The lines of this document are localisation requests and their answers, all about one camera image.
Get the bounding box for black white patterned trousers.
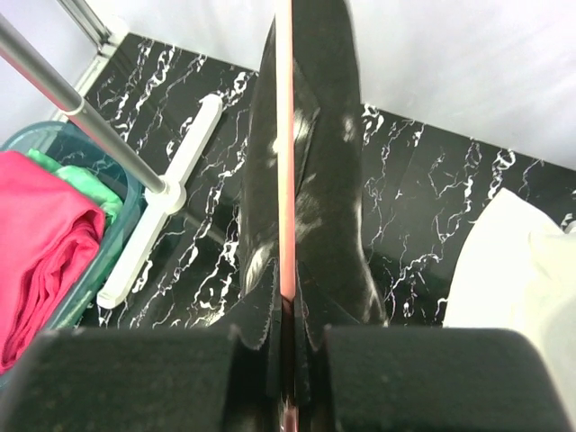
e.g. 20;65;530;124
238;1;388;325

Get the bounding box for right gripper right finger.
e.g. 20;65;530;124
297;266;572;431

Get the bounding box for aluminium frame post left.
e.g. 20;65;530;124
58;0;112;53

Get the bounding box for green tie-dye trousers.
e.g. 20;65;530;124
26;148;123;229

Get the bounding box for magenta pink trousers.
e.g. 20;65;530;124
1;150;105;372

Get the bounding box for pink wire hanger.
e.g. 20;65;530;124
274;1;298;431

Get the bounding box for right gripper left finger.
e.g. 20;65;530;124
1;262;279;431

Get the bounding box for white and grey clothes rack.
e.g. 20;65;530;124
1;17;222;310

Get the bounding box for teal transparent plastic basket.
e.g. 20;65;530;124
0;120;149;392

